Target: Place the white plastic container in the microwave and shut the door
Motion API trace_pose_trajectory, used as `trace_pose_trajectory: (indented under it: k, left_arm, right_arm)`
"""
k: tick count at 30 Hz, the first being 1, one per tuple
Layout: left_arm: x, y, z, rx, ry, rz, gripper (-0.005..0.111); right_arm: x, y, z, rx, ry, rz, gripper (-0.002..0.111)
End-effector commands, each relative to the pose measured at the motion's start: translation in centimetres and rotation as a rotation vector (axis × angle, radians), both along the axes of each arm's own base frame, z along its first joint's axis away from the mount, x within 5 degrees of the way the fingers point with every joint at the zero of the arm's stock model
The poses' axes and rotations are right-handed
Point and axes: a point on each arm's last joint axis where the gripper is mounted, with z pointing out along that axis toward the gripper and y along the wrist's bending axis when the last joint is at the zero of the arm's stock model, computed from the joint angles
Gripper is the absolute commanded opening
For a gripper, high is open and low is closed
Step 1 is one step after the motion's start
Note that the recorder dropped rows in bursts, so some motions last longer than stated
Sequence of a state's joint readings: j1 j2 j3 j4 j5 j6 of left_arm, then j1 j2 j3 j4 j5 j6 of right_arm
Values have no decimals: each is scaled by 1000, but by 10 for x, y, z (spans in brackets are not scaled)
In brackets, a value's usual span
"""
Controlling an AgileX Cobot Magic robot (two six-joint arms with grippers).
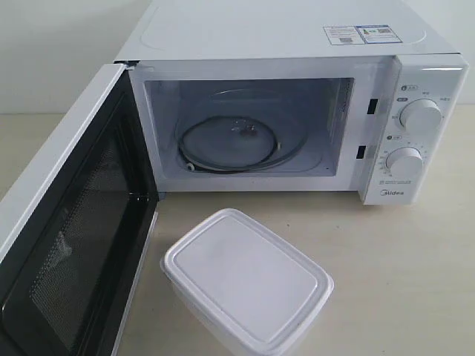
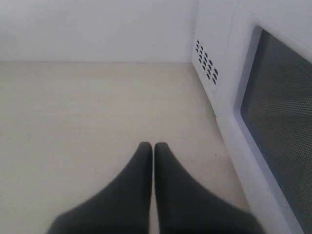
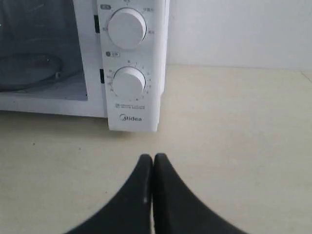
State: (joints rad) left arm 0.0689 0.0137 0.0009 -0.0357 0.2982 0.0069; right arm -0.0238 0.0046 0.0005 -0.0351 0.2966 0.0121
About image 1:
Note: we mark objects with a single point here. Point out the upper white power knob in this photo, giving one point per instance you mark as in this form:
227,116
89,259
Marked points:
422,116

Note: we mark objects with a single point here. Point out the white microwave door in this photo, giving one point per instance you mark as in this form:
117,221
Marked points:
75,227

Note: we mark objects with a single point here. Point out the white plastic lidded container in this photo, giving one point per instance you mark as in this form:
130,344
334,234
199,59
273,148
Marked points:
255,292

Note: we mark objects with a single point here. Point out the blue white label sticker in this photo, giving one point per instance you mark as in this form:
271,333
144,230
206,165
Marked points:
361,35

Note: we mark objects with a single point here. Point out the white Midea microwave body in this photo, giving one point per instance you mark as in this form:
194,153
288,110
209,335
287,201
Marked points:
349,97

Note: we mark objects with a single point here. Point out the lower white timer knob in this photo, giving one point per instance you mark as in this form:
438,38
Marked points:
404,162

